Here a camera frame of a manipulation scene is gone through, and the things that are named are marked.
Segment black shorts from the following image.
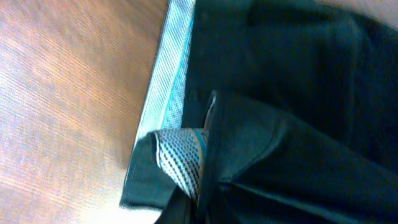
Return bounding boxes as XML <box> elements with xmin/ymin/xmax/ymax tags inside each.
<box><xmin>119</xmin><ymin>1</ymin><xmax>397</xmax><ymax>223</ymax></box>

